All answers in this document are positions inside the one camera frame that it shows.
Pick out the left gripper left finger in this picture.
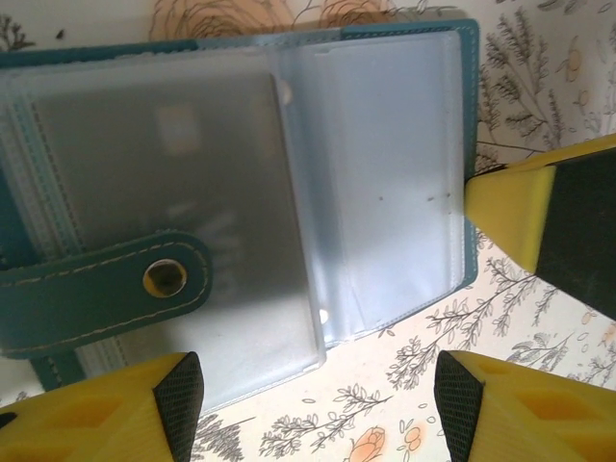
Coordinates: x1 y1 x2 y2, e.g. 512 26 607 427
0 350 206 462

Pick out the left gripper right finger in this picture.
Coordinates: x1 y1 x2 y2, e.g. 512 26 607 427
432 348 616 462

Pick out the teal leather card holder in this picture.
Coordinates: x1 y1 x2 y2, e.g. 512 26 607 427
0 17 482 416

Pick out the grey card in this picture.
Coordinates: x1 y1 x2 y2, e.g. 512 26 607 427
26 71 312 352

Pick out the floral table cover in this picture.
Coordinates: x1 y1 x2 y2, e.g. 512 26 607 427
0 0 616 462

